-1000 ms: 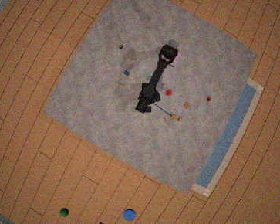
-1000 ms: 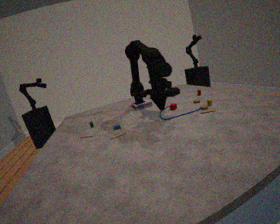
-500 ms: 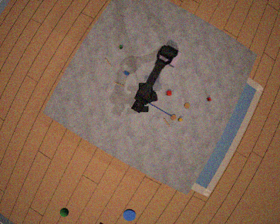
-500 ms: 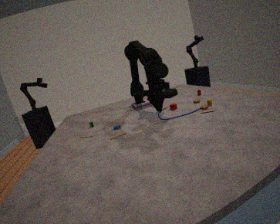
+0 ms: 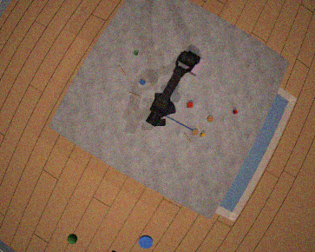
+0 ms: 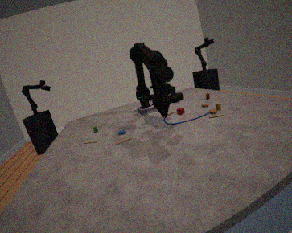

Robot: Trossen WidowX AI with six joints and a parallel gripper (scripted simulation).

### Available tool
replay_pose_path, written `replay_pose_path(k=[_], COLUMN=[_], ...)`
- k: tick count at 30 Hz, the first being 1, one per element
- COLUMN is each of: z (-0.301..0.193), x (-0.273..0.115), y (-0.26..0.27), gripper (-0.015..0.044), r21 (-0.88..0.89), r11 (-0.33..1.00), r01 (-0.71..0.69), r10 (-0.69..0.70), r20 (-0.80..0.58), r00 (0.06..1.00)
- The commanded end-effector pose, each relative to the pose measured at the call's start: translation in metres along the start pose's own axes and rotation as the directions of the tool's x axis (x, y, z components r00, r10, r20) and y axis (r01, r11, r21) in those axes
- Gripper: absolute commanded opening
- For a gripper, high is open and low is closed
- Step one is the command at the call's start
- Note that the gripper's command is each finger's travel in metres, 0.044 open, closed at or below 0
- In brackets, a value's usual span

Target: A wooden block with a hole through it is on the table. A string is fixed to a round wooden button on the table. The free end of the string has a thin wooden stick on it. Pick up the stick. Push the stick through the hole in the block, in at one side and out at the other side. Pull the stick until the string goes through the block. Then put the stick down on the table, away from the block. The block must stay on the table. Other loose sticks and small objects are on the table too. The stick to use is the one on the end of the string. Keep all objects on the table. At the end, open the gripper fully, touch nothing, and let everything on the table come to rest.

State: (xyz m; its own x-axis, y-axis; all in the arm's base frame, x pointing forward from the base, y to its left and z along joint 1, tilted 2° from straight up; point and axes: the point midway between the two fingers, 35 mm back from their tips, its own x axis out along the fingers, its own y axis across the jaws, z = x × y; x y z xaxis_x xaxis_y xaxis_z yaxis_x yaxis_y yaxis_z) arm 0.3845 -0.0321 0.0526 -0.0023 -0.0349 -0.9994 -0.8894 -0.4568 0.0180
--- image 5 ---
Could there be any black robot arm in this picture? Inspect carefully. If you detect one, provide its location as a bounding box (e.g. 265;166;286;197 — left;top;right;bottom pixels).
146;50;200;126

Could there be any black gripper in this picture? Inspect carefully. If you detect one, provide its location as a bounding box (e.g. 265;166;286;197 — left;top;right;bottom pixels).
154;93;166;126

